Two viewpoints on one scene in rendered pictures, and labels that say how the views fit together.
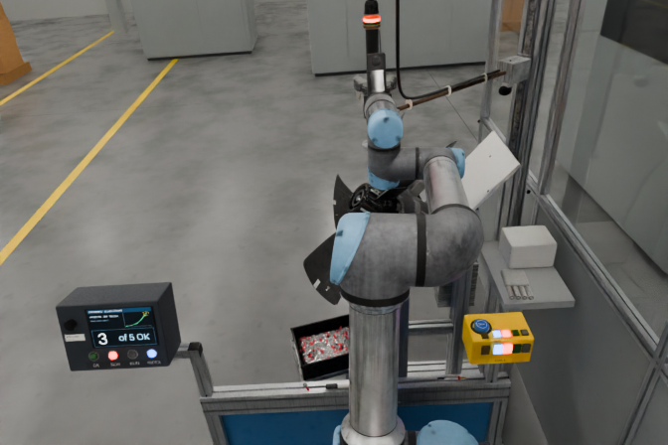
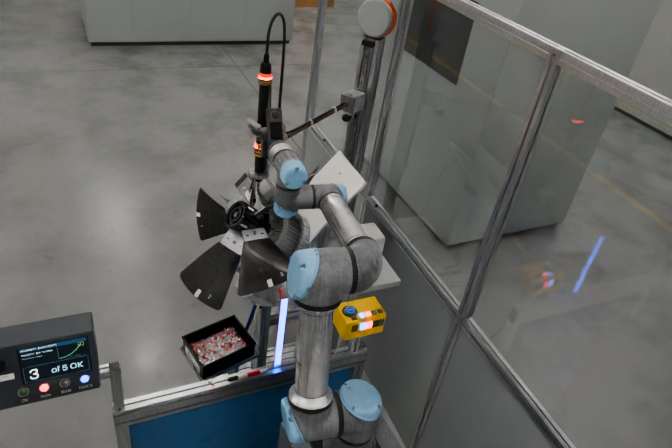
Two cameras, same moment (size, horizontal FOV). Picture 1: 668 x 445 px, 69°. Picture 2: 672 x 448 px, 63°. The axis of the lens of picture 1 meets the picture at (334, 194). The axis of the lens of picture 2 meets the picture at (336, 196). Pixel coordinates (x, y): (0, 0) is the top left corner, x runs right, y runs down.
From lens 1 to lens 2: 0.62 m
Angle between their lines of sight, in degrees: 25
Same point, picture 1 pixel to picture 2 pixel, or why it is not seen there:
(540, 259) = not seen: hidden behind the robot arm
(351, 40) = (135, 7)
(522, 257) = not seen: hidden behind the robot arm
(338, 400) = (238, 389)
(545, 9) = (376, 56)
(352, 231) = (311, 264)
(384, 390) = (325, 365)
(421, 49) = (215, 23)
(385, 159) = (291, 196)
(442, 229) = (365, 257)
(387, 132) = (297, 178)
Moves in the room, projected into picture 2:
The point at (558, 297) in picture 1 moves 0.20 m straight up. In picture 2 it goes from (388, 279) to (397, 244)
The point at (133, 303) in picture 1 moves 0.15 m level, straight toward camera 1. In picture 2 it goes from (68, 336) to (102, 367)
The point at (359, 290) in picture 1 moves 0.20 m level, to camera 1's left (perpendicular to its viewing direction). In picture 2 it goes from (315, 302) to (231, 320)
